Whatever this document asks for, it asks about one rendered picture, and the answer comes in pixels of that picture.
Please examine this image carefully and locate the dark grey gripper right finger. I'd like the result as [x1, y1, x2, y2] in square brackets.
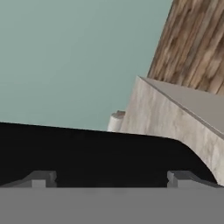
[166, 170, 223, 189]

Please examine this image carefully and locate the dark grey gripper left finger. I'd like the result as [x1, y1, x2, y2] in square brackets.
[0, 170, 58, 189]

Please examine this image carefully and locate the pale marble kitchen counter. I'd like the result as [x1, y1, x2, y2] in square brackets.
[119, 75, 224, 187]

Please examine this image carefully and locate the black rounded block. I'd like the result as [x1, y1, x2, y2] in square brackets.
[0, 122, 219, 188]

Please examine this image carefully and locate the white cylindrical handle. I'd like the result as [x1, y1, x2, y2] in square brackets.
[107, 109, 127, 133]

